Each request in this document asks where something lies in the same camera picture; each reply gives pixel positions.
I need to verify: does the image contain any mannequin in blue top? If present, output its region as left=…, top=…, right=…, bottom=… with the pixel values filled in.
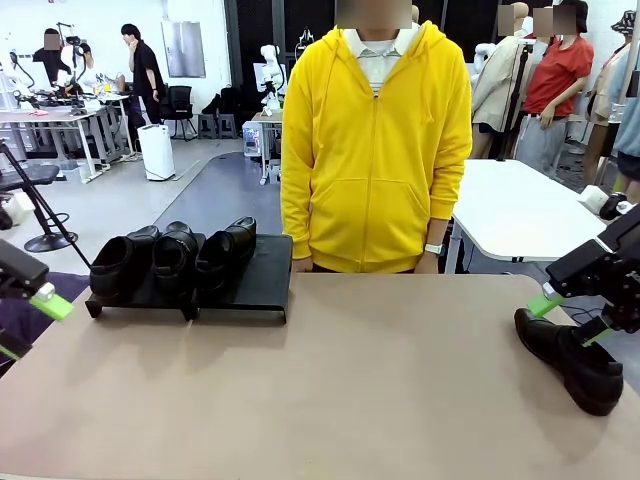
left=607, top=49, right=640, bottom=201

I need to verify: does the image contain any white folding table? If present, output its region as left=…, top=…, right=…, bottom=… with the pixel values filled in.
left=449, top=158, right=640, bottom=276

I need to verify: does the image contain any silver reflective wall panel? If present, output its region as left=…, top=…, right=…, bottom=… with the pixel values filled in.
left=160, top=19, right=207, bottom=79

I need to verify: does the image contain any computer case with lights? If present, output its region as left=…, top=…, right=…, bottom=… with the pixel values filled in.
left=242, top=122, right=265, bottom=157

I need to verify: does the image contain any black metal shoe stand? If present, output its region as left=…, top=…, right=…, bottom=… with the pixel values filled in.
left=84, top=232, right=208, bottom=322
left=189, top=233, right=294, bottom=325

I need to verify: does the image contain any person's left hand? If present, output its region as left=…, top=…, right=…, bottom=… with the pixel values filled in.
left=414, top=252, right=444, bottom=275

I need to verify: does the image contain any standing person in black shirt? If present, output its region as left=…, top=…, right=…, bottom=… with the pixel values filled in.
left=119, top=23, right=167, bottom=126

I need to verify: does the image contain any white air purifier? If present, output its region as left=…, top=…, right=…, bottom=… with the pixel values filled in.
left=137, top=124, right=176, bottom=182

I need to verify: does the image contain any dark grey floor mat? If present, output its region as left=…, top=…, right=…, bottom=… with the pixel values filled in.
left=152, top=151, right=286, bottom=236

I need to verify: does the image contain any grey desk with white legs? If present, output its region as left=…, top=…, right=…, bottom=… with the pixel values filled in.
left=0, top=109, right=109, bottom=184

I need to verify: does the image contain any person in yellow hoodie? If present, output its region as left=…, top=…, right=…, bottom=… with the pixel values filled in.
left=279, top=0, right=474, bottom=275

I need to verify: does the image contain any mannequin in red t-shirt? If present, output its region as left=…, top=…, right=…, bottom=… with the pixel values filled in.
left=522, top=0, right=596, bottom=176

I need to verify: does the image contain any white storage box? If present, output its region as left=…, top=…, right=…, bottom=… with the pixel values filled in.
left=59, top=159, right=84, bottom=184

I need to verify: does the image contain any black bag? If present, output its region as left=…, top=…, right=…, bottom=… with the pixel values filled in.
left=202, top=87, right=241, bottom=117

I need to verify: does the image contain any black stool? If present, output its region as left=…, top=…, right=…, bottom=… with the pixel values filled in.
left=0, top=163, right=80, bottom=254

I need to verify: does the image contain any person's left forearm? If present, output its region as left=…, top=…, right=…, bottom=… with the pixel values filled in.
left=427, top=164, right=471, bottom=246

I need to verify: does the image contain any black leather shoe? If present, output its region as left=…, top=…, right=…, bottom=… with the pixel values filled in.
left=152, top=221, right=200, bottom=301
left=194, top=215, right=258, bottom=292
left=514, top=308, right=625, bottom=417
left=88, top=224, right=161, bottom=305

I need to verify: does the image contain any black office chair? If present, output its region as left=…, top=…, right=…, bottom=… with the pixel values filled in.
left=167, top=85, right=199, bottom=142

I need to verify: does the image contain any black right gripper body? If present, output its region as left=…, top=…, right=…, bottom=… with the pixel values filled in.
left=602, top=202, right=640, bottom=301

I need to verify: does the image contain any mannequin with bucket hat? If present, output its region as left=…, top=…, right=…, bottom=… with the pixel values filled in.
left=582, top=9, right=634, bottom=196

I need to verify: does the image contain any person in white shirt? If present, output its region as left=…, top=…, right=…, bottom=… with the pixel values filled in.
left=74, top=43, right=126, bottom=96

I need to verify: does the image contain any person's right forearm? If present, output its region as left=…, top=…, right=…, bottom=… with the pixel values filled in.
left=280, top=164, right=316, bottom=261

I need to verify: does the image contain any purple cloth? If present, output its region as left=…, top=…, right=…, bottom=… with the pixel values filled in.
left=0, top=272, right=91, bottom=371

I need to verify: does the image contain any small white side table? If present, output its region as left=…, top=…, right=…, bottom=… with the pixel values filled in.
left=251, top=110, right=285, bottom=187

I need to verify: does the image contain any seated person in black t-shirt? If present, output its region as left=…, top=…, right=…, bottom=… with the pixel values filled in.
left=32, top=28, right=69, bottom=87

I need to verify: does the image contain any mannequin in beige coat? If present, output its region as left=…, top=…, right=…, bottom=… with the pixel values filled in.
left=469, top=2, right=531, bottom=161

